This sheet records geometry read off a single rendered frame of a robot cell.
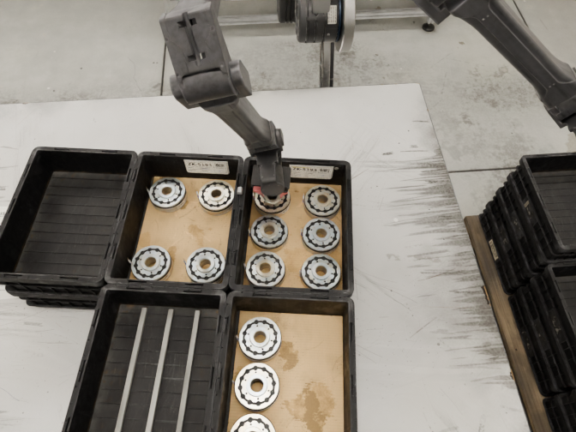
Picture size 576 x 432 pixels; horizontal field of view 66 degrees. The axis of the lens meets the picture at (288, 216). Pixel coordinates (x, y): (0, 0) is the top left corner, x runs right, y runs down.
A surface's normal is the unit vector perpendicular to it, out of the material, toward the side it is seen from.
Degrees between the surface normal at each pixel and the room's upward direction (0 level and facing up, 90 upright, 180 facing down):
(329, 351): 0
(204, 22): 55
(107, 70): 0
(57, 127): 0
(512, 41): 88
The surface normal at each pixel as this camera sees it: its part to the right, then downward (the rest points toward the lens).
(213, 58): -0.06, 0.42
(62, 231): 0.01, -0.50
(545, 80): 0.03, 0.84
